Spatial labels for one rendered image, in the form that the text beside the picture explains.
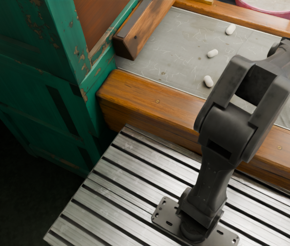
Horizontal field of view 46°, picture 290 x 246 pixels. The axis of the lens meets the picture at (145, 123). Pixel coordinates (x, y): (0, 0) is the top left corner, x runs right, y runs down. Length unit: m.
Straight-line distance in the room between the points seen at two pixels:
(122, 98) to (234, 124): 0.47
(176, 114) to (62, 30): 0.34
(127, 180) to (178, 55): 0.39
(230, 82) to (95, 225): 0.52
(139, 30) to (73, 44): 0.23
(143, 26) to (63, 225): 0.56
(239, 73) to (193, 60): 0.52
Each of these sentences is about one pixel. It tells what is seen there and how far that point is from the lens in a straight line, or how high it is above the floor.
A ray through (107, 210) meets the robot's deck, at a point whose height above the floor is 0.67.
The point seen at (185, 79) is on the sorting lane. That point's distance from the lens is 0.95.
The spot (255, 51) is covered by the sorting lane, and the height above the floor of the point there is 0.74.
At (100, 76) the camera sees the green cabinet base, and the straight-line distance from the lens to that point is 0.92.
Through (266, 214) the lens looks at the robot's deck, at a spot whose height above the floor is 0.67.
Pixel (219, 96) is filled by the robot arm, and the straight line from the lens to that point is 0.48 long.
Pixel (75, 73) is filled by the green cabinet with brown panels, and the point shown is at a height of 0.88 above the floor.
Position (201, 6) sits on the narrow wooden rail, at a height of 0.76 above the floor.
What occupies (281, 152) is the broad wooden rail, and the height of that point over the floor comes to 0.77.
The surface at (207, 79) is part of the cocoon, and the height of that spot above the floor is 0.76.
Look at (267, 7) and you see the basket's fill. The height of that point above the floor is 0.73.
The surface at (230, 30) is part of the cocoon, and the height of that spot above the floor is 0.76.
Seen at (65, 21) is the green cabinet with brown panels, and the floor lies 1.02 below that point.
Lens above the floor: 1.48
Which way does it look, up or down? 58 degrees down
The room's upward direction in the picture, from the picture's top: 8 degrees counter-clockwise
